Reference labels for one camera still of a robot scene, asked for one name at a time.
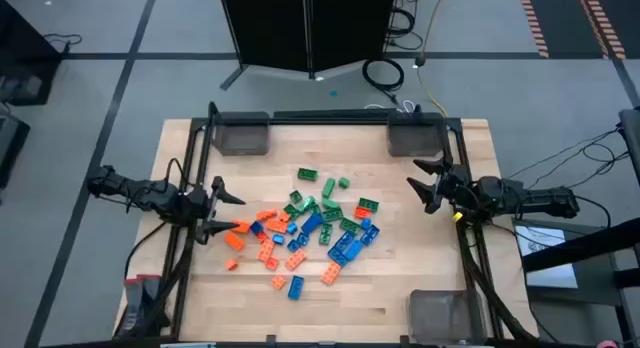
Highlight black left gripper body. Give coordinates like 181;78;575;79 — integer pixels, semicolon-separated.
182;186;220;240

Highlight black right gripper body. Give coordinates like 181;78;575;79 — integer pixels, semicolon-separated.
435;162;474;212

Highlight large blue toy brick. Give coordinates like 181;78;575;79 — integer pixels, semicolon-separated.
301;213;325;236

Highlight grey translucent plastic bin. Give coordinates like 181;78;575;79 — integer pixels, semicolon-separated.
387;111;446;158
213;111;271;157
408;289;484;345

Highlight white paper sheet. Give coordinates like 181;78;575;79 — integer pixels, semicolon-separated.
514;225;580;290

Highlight black stand beam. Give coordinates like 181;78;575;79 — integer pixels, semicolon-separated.
522;216;640;274

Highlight grey side table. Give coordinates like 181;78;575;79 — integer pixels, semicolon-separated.
512;217;626;309

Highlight black partition panel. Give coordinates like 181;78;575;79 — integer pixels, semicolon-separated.
218;0;399;92

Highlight dark mat orange stripes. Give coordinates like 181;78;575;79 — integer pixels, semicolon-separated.
517;0;629;59

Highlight black cabinet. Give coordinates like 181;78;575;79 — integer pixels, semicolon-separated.
0;0;64;107
0;112;31;189

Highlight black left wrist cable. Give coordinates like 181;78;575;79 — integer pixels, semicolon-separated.
163;157;196;189

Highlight white cable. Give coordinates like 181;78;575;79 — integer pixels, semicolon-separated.
367;100;417;114

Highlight black arm base cable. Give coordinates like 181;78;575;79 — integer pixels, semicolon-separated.
123;220;169;280

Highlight black clamp red handle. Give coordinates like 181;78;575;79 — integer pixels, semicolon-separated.
142;273;163;329
123;277;144;335

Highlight black metal table frame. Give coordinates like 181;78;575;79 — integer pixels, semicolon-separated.
112;101;541;348

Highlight coiled black cable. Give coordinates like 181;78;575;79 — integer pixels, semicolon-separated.
361;57;405;93

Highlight yellow cable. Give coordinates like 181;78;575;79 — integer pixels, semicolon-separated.
415;0;450;118

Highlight black cable bundle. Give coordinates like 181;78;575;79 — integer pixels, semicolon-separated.
387;0;425;52

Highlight black cable bunch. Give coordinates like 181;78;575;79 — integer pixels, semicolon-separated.
507;127;632;190

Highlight thin black floor cable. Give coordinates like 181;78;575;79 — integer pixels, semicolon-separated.
43;32;84;54

